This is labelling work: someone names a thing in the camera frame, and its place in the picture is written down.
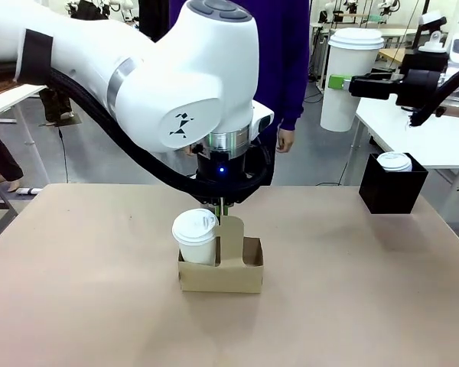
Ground black square box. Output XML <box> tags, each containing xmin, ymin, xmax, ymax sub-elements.
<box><xmin>358</xmin><ymin>151</ymin><xmax>429</xmax><ymax>216</ymax></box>

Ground large white lidded paper cup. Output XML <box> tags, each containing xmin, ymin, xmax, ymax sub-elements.
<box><xmin>319</xmin><ymin>27</ymin><xmax>386</xmax><ymax>133</ymax></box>

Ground black strap on arm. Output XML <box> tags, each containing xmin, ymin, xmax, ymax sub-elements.
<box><xmin>12</xmin><ymin>28</ymin><xmax>55</xmax><ymax>86</ymax></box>

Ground white table grey legs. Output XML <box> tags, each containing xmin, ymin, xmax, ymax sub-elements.
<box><xmin>350</xmin><ymin>89</ymin><xmax>459</xmax><ymax>200</ymax></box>

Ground person torso purple sweater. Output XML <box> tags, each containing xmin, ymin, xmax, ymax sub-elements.
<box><xmin>168</xmin><ymin>0</ymin><xmax>311</xmax><ymax>133</ymax></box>

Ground bystander dark trouser legs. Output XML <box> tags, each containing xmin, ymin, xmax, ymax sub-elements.
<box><xmin>0</xmin><ymin>122</ymin><xmax>25</xmax><ymax>193</ymax></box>

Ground black corrugated cable conduit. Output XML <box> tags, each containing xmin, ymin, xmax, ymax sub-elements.
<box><xmin>0</xmin><ymin>60</ymin><xmax>276</xmax><ymax>203</ymax></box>

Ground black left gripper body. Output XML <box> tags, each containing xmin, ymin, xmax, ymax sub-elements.
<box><xmin>194</xmin><ymin>147</ymin><xmax>258</xmax><ymax>209</ymax></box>

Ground small white cup printed lid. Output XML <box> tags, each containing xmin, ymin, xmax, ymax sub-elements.
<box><xmin>376</xmin><ymin>151</ymin><xmax>413</xmax><ymax>173</ymax></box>

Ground brown cardboard cup carrier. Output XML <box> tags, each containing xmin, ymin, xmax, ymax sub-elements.
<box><xmin>177</xmin><ymin>215</ymin><xmax>265</xmax><ymax>294</ymax></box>

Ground small white lidded paper cup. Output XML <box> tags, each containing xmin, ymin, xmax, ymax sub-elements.
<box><xmin>171</xmin><ymin>208</ymin><xmax>220</xmax><ymax>266</ymax></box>

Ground white table wood edge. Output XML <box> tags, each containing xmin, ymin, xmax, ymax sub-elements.
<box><xmin>0</xmin><ymin>80</ymin><xmax>49</xmax><ymax>127</ymax></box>

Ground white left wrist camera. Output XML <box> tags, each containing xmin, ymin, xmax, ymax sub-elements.
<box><xmin>250</xmin><ymin>100</ymin><xmax>275</xmax><ymax>139</ymax></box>

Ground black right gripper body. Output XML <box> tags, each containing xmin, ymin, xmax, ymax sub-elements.
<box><xmin>394</xmin><ymin>51</ymin><xmax>449</xmax><ymax>109</ymax></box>

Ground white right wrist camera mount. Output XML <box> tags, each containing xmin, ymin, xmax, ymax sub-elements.
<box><xmin>417</xmin><ymin>10</ymin><xmax>451</xmax><ymax>53</ymax></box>

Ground person left hand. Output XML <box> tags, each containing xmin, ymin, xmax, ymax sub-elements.
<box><xmin>275</xmin><ymin>127</ymin><xmax>295</xmax><ymax>154</ymax></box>

